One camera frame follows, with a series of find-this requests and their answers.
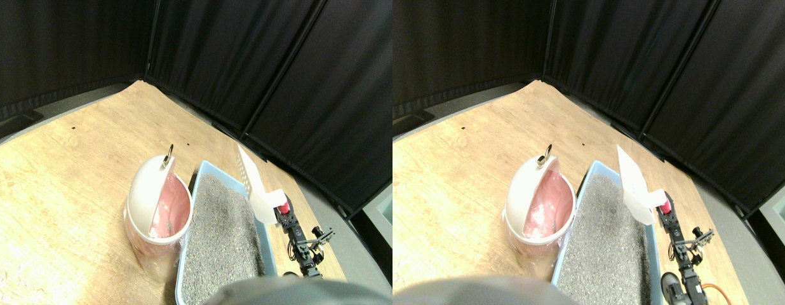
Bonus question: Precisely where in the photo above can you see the white scoop with red handle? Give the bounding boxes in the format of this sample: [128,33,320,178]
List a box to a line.
[237,145,291,225]
[616,145,673,226]

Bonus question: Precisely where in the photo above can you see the blue litter tray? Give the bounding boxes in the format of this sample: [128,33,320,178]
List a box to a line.
[175,160,279,305]
[550,160,660,305]

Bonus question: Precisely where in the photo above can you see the white shelf unit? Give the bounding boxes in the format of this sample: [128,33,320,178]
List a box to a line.
[362,184,393,220]
[758,187,785,233]

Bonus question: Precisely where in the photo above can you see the white bin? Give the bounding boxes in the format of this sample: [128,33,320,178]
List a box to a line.
[502,144,576,269]
[124,144,194,280]

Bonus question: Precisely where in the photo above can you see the curtain stand pole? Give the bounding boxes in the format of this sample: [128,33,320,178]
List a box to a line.
[144,0,160,78]
[639,0,724,135]
[240,0,327,139]
[542,0,556,79]

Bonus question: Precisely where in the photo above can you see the curtain stand foot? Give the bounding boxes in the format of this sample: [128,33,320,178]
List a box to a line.
[392,111,434,128]
[0,111,44,137]

